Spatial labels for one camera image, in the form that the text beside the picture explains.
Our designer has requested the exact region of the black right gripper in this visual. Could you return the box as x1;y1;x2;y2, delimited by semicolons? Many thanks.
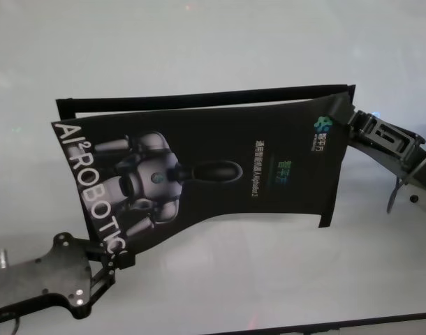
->
348;109;426;194

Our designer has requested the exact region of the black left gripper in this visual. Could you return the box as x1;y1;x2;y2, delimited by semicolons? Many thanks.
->
0;232;136;318

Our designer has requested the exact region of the black robot print poster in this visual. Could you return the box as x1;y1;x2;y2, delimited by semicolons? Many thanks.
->
49;93;354;261

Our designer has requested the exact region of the thin right wrist cable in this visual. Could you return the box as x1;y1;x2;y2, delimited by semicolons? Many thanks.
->
385;170;410;214

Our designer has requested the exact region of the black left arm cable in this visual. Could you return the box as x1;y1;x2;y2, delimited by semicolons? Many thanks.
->
0;306;22;335

